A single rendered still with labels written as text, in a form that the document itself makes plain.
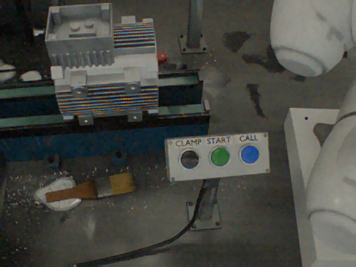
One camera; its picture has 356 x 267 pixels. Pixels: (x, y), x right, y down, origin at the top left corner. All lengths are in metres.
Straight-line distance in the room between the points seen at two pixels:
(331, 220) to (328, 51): 0.25
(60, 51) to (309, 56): 0.44
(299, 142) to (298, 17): 0.47
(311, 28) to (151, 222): 0.55
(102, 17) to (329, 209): 0.54
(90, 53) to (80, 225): 0.37
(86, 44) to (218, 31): 0.63
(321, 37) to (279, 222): 0.51
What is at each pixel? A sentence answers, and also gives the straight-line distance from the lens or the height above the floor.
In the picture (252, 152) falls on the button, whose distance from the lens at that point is 0.68.
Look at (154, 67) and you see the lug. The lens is 0.77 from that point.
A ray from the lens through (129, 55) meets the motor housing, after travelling 0.79.
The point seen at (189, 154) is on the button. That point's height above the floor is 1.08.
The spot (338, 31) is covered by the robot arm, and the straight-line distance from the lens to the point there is 0.55.
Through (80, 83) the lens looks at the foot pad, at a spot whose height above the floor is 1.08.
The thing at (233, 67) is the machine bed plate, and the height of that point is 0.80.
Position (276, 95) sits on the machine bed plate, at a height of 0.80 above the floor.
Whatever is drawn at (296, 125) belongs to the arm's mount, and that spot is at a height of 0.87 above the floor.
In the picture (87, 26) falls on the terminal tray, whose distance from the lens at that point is 0.79.
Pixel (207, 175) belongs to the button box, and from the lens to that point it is 0.67.
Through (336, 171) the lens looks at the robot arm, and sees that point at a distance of 0.66.
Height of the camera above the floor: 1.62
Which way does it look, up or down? 54 degrees down
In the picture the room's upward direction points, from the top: 3 degrees clockwise
